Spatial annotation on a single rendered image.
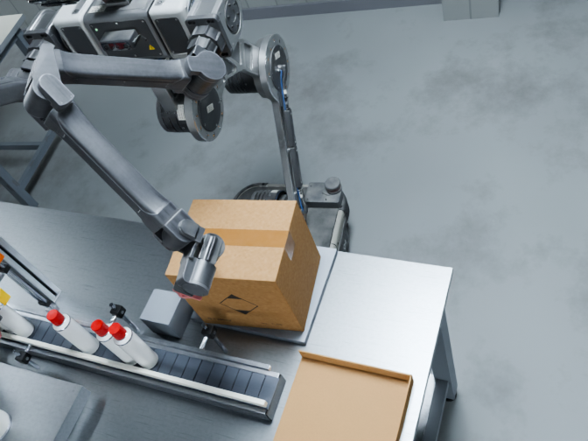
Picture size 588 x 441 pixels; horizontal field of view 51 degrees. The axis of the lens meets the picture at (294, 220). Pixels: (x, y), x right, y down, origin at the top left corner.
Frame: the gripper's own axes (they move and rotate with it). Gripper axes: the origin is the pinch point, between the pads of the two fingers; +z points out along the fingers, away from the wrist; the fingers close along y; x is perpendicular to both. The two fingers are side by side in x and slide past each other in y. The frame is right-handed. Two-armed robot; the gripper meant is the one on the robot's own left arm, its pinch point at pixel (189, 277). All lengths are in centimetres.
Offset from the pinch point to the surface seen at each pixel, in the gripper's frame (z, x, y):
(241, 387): 18.2, 23.8, 15.2
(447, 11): 69, 98, -239
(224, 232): 3.0, 5.2, -16.6
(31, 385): 58, -26, 22
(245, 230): -0.6, 9.6, -17.3
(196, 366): 27.2, 12.8, 11.0
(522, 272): 44, 133, -74
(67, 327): 35.7, -21.9, 9.8
